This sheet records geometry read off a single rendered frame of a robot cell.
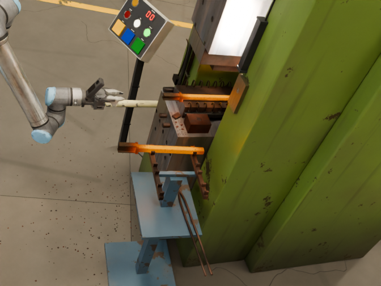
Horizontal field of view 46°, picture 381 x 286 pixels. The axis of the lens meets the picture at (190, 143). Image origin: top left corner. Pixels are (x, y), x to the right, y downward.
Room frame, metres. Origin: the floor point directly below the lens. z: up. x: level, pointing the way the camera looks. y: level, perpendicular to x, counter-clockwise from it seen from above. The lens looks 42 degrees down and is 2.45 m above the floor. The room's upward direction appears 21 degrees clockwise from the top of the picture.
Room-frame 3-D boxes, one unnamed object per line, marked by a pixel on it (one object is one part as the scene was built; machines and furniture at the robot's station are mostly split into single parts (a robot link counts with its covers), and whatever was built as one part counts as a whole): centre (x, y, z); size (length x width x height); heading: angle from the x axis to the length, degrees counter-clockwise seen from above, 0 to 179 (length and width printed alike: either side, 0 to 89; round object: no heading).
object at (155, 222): (1.45, 0.01, 0.69); 0.40 x 0.30 x 0.02; 27
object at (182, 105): (2.05, -0.04, 0.96); 0.42 x 0.20 x 0.09; 120
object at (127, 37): (2.28, 0.57, 1.01); 0.07 x 0.05 x 0.07; 55
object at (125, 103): (2.19, 0.40, 0.62); 0.44 x 0.05 x 0.05; 120
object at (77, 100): (1.64, 0.61, 0.98); 0.10 x 0.05 x 0.09; 30
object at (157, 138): (2.00, -0.07, 0.69); 0.56 x 0.38 x 0.45; 120
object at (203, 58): (2.05, -0.04, 1.32); 0.42 x 0.20 x 0.10; 120
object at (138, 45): (2.22, 0.49, 1.01); 0.07 x 0.05 x 0.07; 55
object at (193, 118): (1.82, 0.00, 0.95); 0.12 x 0.09 x 0.07; 120
